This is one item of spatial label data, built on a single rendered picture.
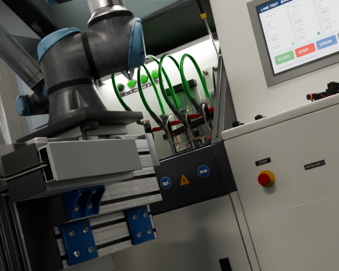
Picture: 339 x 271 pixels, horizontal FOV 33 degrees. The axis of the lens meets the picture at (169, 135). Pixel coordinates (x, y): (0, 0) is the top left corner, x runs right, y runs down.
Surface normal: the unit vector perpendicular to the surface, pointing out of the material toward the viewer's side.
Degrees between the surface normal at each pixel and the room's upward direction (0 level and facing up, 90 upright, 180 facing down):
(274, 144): 90
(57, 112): 73
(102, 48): 99
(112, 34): 93
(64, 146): 90
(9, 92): 90
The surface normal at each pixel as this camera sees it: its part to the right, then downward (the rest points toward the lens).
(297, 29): -0.44, -0.25
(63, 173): 0.81, -0.30
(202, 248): -0.39, -0.02
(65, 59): 0.06, -0.09
